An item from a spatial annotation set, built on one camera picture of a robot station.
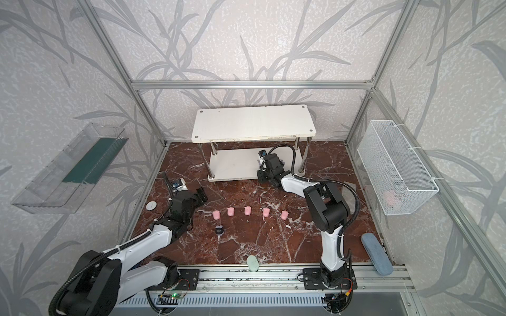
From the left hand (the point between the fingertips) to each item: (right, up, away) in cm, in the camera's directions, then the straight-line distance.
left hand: (197, 190), depth 88 cm
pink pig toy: (+40, -12, +1) cm, 41 cm away
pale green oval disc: (+26, -27, -11) cm, 39 cm away
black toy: (+11, -16, -6) cm, 20 cm away
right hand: (+29, +9, +11) cm, 32 cm away
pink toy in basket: (+79, -1, -14) cm, 80 cm away
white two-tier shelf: (+17, +22, -13) cm, 30 cm away
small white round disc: (-24, -8, +6) cm, 26 cm away
